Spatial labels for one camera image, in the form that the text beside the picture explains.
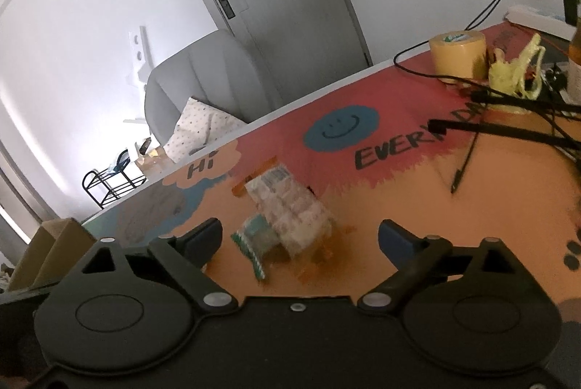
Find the white power strip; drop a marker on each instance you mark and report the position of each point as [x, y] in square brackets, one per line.
[535, 19]

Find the clear wafer packet orange ends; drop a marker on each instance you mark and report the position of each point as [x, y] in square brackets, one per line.
[290, 207]

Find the white wall hook rack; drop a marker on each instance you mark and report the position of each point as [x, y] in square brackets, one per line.
[138, 53]

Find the crumpled yellow wrapper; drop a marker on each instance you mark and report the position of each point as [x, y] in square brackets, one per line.
[513, 75]

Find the grey door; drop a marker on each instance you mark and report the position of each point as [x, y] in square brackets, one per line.
[281, 7]

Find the yellow tape roll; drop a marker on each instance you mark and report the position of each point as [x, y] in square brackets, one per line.
[458, 55]

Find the colourful printed table mat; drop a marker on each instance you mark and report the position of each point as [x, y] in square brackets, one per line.
[408, 171]

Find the black tripod stand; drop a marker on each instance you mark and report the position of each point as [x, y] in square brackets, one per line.
[499, 130]

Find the grey upholstered chair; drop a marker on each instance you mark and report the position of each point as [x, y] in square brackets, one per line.
[204, 66]

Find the white dotted pillow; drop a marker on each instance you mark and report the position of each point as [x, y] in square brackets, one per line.
[199, 128]

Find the glass bottle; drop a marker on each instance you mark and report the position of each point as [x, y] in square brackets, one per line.
[574, 62]

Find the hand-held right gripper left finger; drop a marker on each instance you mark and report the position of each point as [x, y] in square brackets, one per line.
[206, 234]

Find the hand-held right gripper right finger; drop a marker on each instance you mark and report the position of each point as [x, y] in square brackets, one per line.
[395, 237]

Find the brown cardboard box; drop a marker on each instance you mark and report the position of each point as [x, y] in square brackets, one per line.
[50, 253]

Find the green white snack packet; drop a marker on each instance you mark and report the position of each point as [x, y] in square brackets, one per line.
[256, 241]

